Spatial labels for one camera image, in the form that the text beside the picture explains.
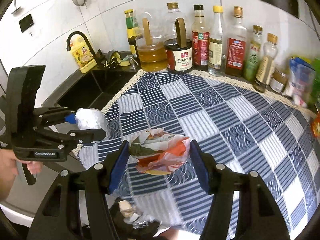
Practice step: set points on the yellow green sponge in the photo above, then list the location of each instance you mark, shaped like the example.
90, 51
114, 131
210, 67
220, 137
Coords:
125, 62

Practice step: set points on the black faucet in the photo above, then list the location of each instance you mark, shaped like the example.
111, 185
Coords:
96, 54

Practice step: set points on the yellow cap vinegar bottle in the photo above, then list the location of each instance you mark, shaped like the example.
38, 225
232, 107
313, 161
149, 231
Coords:
216, 56

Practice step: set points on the green label small bottle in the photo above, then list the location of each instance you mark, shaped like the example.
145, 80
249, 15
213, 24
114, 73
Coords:
252, 60

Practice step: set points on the green plastic package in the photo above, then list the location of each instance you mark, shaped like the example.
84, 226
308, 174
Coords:
315, 87

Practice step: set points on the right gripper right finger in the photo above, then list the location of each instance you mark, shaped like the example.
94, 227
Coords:
199, 166

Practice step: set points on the crumpled brown paper bag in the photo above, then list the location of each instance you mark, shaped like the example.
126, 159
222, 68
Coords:
126, 209

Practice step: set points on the chrome soap dispenser pump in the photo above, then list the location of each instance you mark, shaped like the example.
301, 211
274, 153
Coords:
133, 63

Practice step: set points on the small sesame oil bottle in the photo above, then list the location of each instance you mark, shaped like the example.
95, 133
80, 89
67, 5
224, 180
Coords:
266, 68

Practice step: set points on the blue white snack bags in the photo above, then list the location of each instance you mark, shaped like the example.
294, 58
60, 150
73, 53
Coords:
300, 81

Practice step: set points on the black kitchen sink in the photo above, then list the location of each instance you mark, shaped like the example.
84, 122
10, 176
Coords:
92, 89

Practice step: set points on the blue white patterned tablecloth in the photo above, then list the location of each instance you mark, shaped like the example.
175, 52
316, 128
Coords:
241, 128

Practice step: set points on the small brown spice jar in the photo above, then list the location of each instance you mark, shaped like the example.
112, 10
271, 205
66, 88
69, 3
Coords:
278, 81

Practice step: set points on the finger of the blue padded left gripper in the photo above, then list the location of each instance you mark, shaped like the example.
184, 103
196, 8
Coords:
70, 118
84, 135

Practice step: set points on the green yellow glass bottle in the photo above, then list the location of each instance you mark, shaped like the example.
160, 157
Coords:
133, 31

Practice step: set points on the large cooking oil jug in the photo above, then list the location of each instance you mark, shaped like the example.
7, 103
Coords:
150, 42

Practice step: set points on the red label dark bottle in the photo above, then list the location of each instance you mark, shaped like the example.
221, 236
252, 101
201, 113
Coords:
200, 39

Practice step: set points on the small white plastic bag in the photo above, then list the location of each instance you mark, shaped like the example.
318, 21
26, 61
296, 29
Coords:
91, 118

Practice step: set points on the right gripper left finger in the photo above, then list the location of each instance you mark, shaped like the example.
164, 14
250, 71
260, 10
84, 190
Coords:
118, 166

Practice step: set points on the yellow black dish cloth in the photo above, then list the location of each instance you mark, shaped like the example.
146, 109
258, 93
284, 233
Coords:
111, 60

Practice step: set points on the black trash bin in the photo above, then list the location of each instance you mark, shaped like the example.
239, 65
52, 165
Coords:
139, 226

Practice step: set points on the yellow dish soap bottle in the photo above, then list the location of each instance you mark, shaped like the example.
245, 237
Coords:
81, 54

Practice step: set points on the red orange snack wrapper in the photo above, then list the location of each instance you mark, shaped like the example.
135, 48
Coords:
158, 152

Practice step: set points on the black wall switch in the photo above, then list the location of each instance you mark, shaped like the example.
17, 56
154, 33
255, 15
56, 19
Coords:
25, 23

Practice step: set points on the red blue label bottle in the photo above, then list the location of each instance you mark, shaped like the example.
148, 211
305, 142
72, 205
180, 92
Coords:
236, 44

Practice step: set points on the soy sauce jug white label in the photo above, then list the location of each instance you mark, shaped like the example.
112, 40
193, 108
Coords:
177, 41

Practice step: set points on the left hand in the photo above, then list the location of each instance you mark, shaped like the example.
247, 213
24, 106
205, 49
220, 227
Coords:
9, 171

